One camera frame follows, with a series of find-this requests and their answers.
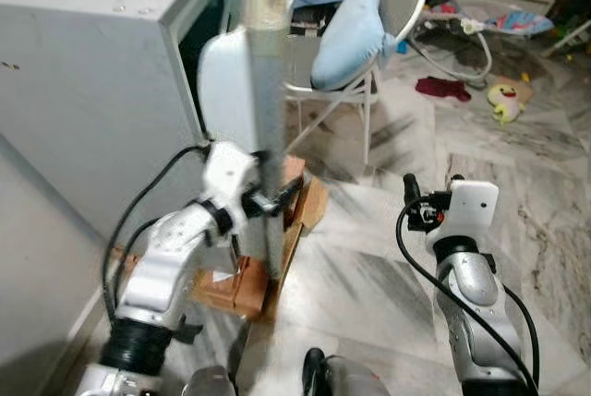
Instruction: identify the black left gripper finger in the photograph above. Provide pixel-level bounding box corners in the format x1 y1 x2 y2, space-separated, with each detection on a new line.
271 177 307 213

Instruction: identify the grey fridge door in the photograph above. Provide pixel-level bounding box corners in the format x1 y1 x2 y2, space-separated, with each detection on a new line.
241 0 294 279

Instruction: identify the white fridge door bin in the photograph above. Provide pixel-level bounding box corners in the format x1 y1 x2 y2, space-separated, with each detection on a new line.
198 30 260 153

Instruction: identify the grey fridge body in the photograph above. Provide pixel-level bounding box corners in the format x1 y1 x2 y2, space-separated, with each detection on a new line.
0 0 233 242

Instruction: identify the dark red cloth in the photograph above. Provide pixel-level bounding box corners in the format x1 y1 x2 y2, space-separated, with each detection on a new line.
415 75 473 104

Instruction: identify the yellow plush toy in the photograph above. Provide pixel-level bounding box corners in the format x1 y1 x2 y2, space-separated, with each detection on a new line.
486 76 534 126

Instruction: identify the small black object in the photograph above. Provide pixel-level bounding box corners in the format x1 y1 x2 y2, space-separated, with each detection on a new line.
174 317 205 343

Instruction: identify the light blue pillow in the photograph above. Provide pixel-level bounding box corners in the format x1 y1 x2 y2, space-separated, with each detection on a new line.
311 0 399 92

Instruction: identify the baby bouncer seat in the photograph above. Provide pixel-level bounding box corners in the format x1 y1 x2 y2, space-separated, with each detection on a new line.
404 1 557 85

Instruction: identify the robot right leg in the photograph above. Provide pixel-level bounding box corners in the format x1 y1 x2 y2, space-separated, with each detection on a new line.
302 347 392 396

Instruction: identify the robot leg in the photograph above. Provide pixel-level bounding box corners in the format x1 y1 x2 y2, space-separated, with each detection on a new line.
183 366 238 396
302 347 392 396

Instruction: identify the robot left leg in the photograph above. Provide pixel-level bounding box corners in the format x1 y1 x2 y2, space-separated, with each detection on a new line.
183 366 238 396

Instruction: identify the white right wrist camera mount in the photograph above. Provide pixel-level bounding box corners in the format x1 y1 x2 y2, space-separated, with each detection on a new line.
440 180 501 243

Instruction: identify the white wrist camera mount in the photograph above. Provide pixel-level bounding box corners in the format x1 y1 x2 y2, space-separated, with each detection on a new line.
200 141 260 231
440 180 501 243

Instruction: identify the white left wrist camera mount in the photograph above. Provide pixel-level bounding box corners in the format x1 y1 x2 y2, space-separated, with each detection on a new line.
200 141 260 231

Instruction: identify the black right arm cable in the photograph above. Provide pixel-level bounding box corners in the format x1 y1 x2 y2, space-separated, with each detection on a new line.
396 197 542 395

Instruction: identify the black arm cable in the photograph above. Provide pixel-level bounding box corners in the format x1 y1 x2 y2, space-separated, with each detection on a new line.
100 143 211 325
396 197 542 395

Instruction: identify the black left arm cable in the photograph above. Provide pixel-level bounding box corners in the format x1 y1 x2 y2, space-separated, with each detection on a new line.
100 143 211 325

